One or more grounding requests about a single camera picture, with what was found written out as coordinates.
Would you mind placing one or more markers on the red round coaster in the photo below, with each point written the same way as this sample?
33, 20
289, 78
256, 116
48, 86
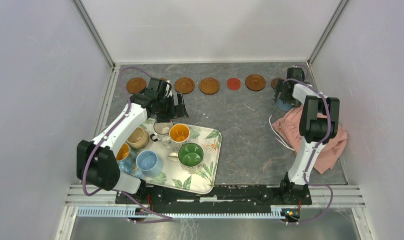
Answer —
233, 84

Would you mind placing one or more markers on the blue round coaster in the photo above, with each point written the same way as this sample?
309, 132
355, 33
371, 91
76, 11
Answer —
283, 106

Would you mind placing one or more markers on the white mug green inside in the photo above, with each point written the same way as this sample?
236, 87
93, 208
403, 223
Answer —
190, 156

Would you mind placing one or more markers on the light blue mug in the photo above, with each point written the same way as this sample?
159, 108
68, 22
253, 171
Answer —
149, 163

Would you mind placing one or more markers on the cream enamel mug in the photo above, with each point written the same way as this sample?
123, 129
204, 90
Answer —
161, 129

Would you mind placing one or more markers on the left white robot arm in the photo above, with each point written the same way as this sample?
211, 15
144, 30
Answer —
96, 162

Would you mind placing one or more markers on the leaf patterned serving tray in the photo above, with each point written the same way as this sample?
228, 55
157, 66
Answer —
172, 175

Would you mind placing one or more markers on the dark walnut coaster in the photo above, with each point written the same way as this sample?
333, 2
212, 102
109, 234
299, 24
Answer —
275, 82

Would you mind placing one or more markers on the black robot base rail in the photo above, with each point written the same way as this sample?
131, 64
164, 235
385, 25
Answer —
222, 199

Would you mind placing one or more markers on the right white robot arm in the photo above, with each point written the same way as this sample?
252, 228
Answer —
318, 124

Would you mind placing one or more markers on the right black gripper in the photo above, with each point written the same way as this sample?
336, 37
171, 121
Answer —
281, 86

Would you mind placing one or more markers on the white mug orange inside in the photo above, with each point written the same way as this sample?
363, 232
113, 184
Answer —
178, 136

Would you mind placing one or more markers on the beige ceramic mug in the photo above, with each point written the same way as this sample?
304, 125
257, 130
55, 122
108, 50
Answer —
138, 139

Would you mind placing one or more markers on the pink drawstring cloth bag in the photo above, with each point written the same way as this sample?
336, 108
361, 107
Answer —
287, 127

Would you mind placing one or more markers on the orange inside blue handle mug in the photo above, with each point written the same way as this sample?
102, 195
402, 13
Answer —
126, 158

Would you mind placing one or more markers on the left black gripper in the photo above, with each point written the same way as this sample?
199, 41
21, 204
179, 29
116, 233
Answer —
175, 111

